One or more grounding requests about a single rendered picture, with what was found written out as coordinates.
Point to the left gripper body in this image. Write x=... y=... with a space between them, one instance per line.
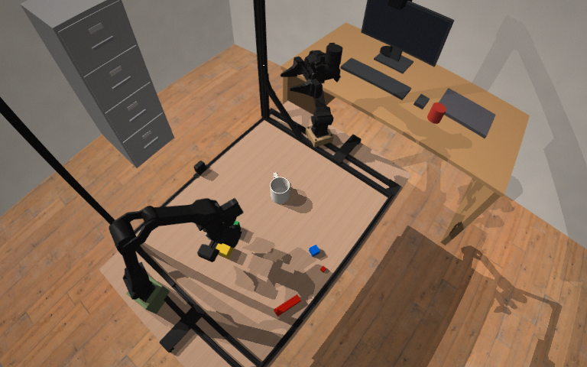
x=308 y=73

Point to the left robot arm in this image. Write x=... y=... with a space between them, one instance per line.
x=322 y=115

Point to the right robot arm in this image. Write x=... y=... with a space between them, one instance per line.
x=204 y=213

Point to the red rectangular bar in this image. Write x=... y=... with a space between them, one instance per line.
x=287 y=305

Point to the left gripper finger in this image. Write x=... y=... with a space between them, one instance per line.
x=305 y=88
x=292 y=71

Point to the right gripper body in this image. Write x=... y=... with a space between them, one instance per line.
x=209 y=252

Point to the grey cup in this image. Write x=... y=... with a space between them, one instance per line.
x=280 y=185

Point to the blue cube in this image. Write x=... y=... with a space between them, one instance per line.
x=314 y=250

